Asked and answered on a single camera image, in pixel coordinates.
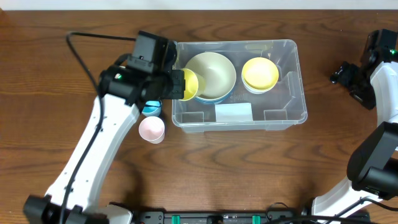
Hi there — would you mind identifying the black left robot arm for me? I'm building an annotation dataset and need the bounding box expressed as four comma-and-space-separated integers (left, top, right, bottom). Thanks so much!
23, 65, 185, 223

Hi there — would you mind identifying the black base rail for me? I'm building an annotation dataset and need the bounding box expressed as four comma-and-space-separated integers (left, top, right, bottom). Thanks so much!
133, 208, 371, 224

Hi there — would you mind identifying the light blue plastic cup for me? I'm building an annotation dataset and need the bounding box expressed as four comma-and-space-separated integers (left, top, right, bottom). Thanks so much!
142, 100, 162, 117

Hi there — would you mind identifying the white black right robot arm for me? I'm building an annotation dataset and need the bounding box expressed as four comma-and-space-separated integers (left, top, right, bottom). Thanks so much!
307, 29, 397, 223

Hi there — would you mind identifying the white label sticker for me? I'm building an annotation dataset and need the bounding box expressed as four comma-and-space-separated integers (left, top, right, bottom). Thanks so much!
215, 103, 253, 123

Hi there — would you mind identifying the white small bowl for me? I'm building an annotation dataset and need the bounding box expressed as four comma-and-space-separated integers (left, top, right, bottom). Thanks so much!
243, 82, 274, 95

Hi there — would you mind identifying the yellow cup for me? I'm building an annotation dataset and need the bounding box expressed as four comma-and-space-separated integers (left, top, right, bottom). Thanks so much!
182, 68, 206, 101

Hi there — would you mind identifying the pink plastic cup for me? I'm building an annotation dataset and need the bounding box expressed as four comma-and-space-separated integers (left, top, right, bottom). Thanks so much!
139, 116, 165, 144

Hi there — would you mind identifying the clear plastic storage bin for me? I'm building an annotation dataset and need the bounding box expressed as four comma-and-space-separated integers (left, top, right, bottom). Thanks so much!
172, 39, 308, 133

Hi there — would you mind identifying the beige large bowl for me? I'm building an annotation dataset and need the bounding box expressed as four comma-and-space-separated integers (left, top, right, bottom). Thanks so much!
185, 52, 237, 97

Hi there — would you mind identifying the dark teal large bowl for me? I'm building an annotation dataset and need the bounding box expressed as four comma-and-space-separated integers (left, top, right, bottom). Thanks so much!
194, 87, 234, 105

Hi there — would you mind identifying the yellow small bowl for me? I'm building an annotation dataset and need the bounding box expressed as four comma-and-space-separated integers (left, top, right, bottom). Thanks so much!
241, 57, 279, 93

